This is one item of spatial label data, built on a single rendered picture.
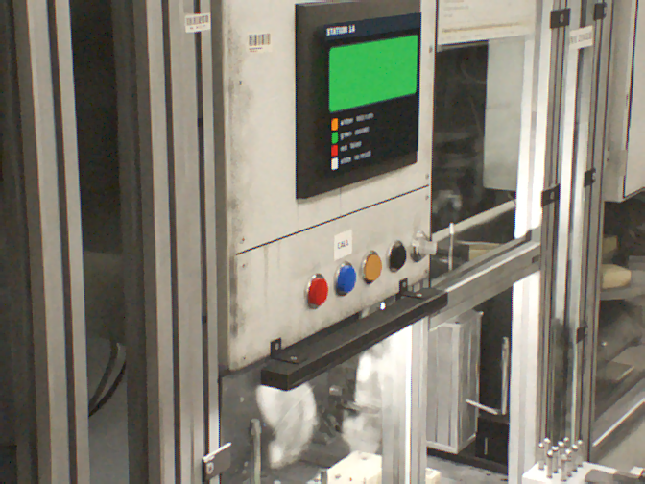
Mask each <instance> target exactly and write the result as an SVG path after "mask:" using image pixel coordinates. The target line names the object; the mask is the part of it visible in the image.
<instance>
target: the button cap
mask: <svg viewBox="0 0 645 484"><path fill-rule="evenodd" d="M356 278H357V276H356V271H355V269H354V268H352V267H347V266H346V267H345V268H344V269H343V270H342V272H341V274H340V277H339V287H340V290H341V291H342V292H345V293H349V292H351V291H352V290H353V289H354V287H355V284H356Z"/></svg>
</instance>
